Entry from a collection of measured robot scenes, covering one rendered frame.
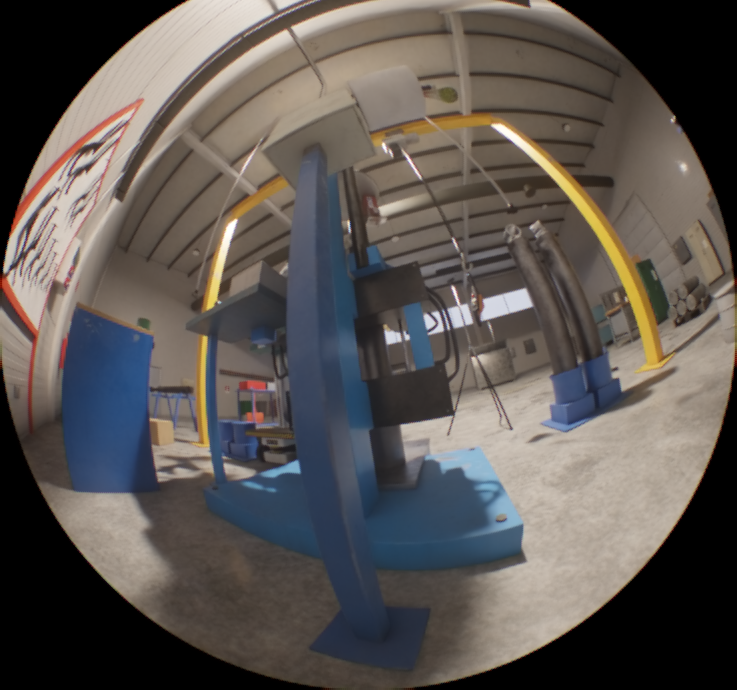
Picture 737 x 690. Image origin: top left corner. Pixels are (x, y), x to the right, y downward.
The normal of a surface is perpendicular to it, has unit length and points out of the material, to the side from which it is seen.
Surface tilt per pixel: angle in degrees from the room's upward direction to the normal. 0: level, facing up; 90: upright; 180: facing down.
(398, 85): 154
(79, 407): 90
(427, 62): 174
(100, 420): 90
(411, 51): 174
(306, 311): 90
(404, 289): 90
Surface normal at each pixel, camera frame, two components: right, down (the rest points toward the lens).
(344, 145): 0.14, 0.93
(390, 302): -0.33, -0.29
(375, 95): -0.02, 0.70
